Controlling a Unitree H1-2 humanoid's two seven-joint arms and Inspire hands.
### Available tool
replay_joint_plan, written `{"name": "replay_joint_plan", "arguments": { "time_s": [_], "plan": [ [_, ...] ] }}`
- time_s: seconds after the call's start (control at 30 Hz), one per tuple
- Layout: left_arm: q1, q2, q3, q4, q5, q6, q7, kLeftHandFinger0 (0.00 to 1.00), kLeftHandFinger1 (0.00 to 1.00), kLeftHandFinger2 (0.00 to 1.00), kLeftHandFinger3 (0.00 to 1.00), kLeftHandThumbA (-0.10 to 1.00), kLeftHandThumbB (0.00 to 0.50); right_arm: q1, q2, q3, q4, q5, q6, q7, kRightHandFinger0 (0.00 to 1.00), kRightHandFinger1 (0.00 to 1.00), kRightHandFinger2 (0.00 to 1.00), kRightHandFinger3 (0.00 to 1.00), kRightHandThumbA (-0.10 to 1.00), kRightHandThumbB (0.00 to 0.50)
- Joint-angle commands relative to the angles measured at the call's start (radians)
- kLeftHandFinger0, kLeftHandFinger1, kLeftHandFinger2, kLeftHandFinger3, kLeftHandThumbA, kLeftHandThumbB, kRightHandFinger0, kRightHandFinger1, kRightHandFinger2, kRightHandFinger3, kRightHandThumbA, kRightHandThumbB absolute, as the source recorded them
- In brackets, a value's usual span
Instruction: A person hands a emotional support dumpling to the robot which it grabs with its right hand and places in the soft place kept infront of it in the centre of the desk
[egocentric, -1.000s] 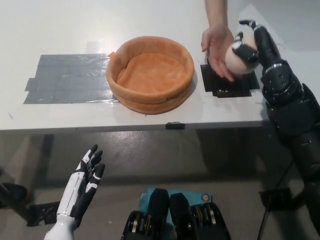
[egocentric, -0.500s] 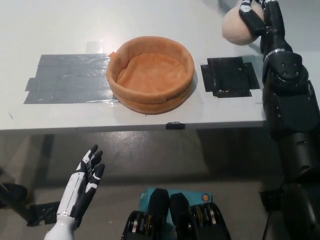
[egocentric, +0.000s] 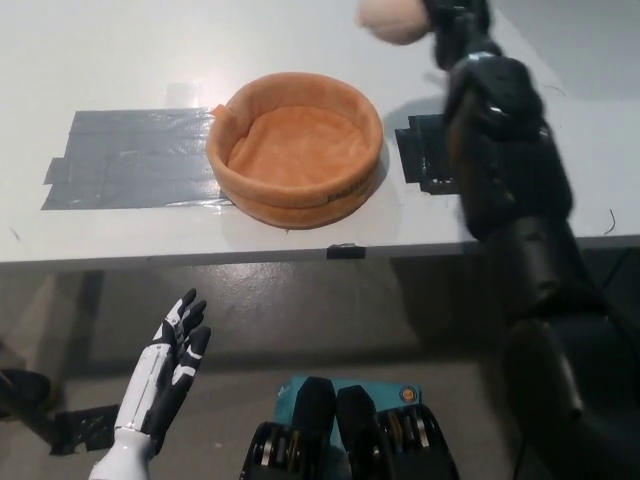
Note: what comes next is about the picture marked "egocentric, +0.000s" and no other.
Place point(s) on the grey duct tape patch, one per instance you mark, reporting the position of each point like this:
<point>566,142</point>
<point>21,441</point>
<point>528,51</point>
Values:
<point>135,160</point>

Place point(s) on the black shoe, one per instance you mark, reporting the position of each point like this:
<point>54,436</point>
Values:
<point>25,392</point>

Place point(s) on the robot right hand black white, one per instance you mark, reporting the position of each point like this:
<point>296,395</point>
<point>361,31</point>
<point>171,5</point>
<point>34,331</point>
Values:
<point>460,30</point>

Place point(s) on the black tape patch on floor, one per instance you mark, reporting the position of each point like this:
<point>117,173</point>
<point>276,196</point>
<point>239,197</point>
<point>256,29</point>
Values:
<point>80,429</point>

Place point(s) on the pink plush dumpling toy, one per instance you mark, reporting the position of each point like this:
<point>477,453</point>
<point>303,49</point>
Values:
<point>395,20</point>

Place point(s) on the small black tape piece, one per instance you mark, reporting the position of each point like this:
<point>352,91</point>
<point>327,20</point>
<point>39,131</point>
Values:
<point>345,251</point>

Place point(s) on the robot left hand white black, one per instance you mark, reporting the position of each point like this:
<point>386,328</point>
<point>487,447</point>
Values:
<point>167,370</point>

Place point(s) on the robot torso black teal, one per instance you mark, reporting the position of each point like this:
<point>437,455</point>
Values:
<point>355,440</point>

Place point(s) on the orange plush round basket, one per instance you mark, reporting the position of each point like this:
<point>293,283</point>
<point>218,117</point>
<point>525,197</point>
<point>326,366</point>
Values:
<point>295,137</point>

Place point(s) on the black tape square patch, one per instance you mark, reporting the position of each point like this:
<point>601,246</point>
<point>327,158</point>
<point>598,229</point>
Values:
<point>425,160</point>

